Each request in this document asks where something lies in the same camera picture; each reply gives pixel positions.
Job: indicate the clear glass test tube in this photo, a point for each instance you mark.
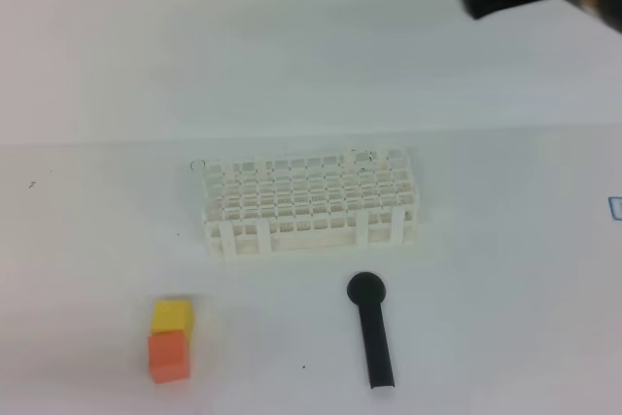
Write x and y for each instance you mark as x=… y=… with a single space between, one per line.
x=197 y=165

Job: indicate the white test tube rack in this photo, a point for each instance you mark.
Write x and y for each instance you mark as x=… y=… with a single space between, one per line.
x=259 y=208

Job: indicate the blue outlined label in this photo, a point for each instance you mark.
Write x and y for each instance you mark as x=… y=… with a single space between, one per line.
x=615 y=207

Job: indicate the black plastic scoop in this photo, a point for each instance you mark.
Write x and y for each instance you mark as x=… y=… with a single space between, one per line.
x=367 y=291

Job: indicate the yellow foam cube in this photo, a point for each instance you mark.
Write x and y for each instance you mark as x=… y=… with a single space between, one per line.
x=173 y=315

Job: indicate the orange foam cube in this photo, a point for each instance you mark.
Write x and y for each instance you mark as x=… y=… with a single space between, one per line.
x=169 y=356

